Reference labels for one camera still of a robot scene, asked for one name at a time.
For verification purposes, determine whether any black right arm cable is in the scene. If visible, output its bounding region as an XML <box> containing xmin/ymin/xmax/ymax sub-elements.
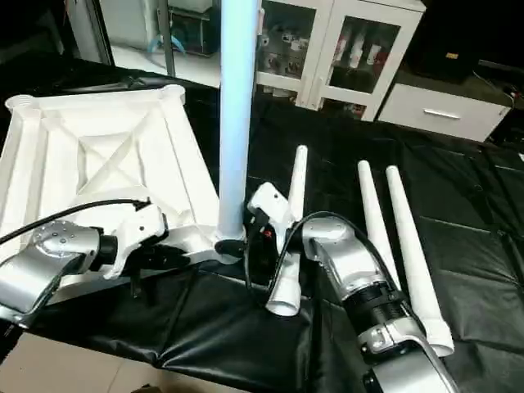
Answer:
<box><xmin>243</xmin><ymin>210</ymin><xmax>404</xmax><ymax>305</ymax></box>

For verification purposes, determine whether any white plastic table leg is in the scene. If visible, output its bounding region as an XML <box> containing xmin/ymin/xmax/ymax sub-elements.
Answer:
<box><xmin>384</xmin><ymin>165</ymin><xmax>455</xmax><ymax>359</ymax></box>
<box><xmin>356</xmin><ymin>161</ymin><xmax>404</xmax><ymax>294</ymax></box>
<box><xmin>264</xmin><ymin>146</ymin><xmax>310</xmax><ymax>318</ymax></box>
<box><xmin>215</xmin><ymin>0</ymin><xmax>264</xmax><ymax>248</ymax></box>

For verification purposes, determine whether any white drawer unit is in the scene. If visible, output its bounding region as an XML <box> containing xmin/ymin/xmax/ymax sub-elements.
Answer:
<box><xmin>377</xmin><ymin>82</ymin><xmax>513</xmax><ymax>145</ymax></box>

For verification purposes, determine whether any white glass door cabinet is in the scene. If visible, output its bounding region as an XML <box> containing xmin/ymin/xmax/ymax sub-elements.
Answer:
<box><xmin>254</xmin><ymin>0</ymin><xmax>427</xmax><ymax>122</ymax></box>

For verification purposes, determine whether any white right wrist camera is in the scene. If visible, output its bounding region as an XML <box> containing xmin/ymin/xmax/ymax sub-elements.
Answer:
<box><xmin>246</xmin><ymin>183</ymin><xmax>295</xmax><ymax>240</ymax></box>

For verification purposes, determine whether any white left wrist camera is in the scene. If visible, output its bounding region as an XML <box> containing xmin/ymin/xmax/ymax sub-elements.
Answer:
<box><xmin>102</xmin><ymin>202</ymin><xmax>169</xmax><ymax>280</ymax></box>

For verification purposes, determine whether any white plastic table top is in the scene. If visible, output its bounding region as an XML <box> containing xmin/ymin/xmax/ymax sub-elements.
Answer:
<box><xmin>0</xmin><ymin>84</ymin><xmax>248</xmax><ymax>289</ymax></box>

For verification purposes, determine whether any black table mat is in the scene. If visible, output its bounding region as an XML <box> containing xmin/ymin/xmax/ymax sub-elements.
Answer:
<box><xmin>0</xmin><ymin>57</ymin><xmax>524</xmax><ymax>393</ymax></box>

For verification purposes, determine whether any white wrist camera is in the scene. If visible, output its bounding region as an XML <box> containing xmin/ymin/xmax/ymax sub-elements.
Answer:
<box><xmin>102</xmin><ymin>202</ymin><xmax>169</xmax><ymax>280</ymax></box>
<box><xmin>246</xmin><ymin>183</ymin><xmax>295</xmax><ymax>240</ymax></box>

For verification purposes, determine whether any black case with yellow label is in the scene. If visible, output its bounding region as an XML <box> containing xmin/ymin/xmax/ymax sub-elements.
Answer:
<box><xmin>408</xmin><ymin>0</ymin><xmax>477</xmax><ymax>83</ymax></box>

